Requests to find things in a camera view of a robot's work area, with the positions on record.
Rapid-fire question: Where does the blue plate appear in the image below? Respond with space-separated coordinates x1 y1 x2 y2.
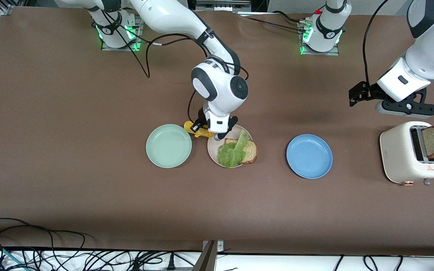
286 134 333 179

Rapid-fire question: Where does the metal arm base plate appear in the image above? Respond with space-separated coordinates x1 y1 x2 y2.
100 15 145 52
298 19 341 56

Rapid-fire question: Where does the beige plate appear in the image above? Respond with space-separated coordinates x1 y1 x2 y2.
207 125 255 168

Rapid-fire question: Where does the aluminium frame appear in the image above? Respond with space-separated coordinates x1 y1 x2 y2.
196 0 252 12

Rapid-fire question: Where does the green lettuce leaf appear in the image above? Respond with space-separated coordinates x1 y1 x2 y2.
217 130 248 169

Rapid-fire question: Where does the cream white toaster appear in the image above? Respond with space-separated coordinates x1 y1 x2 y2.
379 121 434 187

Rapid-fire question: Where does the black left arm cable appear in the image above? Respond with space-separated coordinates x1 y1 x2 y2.
363 0 389 85

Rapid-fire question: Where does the black base cable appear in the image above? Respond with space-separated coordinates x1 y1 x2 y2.
272 10 308 24
240 14 310 31

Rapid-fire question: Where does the aluminium table edge bracket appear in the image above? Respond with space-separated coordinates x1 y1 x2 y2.
196 240 225 271

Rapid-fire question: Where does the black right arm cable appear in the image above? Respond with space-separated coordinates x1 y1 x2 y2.
100 11 250 122

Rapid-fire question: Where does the mint green plate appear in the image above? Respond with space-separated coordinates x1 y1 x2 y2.
146 124 193 168

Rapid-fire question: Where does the grey power strip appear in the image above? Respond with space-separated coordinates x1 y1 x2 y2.
142 266 197 271

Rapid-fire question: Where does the yellow mustard squeeze bottle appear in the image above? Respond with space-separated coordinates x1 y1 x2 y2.
184 121 214 138

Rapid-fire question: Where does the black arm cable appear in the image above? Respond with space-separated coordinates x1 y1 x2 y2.
363 0 389 85
100 11 250 122

